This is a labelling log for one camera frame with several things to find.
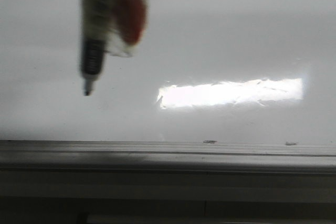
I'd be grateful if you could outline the white black whiteboard marker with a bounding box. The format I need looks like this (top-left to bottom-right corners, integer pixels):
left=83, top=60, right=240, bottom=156
left=80, top=0, right=112, bottom=96

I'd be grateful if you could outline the red round magnet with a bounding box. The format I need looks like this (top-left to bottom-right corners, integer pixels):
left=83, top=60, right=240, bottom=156
left=107, top=0, right=148, bottom=58

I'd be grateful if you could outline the white whiteboard with aluminium frame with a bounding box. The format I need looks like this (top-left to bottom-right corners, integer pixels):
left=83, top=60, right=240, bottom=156
left=1, top=0, right=335, bottom=174

